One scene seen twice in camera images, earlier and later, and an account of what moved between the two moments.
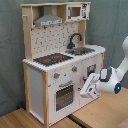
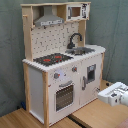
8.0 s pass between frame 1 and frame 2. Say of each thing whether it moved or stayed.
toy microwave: stayed
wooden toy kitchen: stayed
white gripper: moved
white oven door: stayed
